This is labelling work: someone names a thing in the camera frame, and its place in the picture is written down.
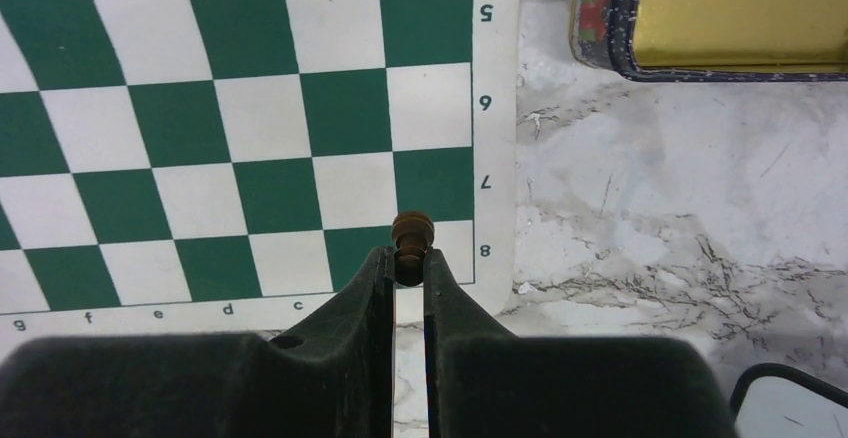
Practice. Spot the white tablet with black frame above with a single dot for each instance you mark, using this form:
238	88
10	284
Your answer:
773	401

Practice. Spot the green white chess board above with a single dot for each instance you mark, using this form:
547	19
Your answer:
206	165

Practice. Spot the empty gold tin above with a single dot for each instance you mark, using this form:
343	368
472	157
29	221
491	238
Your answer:
713	40

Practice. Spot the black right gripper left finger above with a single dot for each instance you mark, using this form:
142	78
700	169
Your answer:
331	375

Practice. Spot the dark brown pawn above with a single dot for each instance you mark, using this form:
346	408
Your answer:
413	234

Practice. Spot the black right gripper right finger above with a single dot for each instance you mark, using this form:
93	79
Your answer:
485	381

